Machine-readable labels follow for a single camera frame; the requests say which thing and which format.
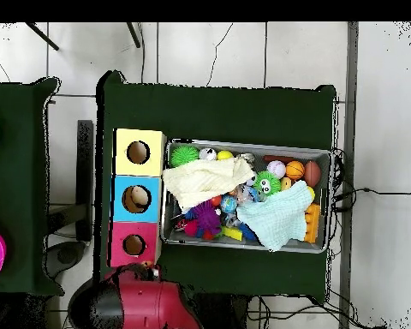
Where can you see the wooden box three holes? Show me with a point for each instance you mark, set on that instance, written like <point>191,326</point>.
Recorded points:
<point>135,178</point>

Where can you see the pale yellow cloth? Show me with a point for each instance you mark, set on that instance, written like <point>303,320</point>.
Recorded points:
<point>198,181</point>

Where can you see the small silver can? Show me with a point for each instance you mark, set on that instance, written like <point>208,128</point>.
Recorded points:
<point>207,154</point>

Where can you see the blue globe ball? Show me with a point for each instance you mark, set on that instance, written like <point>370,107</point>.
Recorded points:
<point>229,204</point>

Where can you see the yellow ball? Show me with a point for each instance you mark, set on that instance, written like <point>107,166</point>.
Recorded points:
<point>225,155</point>

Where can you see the plain green spiky ball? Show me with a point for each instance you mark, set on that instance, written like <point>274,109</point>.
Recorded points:
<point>185,155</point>

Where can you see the purple spiky toy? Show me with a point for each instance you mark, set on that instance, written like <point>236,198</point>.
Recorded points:
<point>207,218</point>

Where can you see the green spiky ball with eyes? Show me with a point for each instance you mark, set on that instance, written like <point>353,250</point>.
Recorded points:
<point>267,184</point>

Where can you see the white baseball toy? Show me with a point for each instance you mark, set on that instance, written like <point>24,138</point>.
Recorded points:
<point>276,169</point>

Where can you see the mint green cloth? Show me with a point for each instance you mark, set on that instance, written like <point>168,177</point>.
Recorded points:
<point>277,219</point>

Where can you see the orange basketball toy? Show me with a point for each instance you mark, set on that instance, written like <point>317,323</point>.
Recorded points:
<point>295,170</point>

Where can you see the brown rubber ball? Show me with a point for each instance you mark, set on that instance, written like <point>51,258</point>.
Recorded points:
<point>312,173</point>

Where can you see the black flat panel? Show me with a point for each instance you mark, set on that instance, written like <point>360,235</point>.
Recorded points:
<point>85,171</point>

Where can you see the black tripod leg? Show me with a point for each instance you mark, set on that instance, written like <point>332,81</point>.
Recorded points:
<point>133,34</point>
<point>41,35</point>

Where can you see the dark green side table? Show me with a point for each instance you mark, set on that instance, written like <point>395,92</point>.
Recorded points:
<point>27,171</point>

